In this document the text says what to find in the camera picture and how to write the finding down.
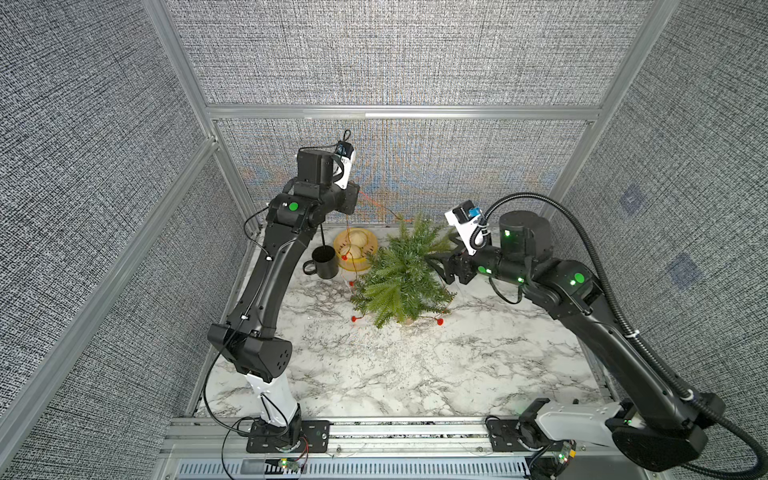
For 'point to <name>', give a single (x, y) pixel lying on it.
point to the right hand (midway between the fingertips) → (443, 238)
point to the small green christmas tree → (397, 284)
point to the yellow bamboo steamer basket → (342, 238)
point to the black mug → (326, 265)
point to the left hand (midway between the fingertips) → (354, 181)
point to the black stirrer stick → (323, 238)
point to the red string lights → (400, 281)
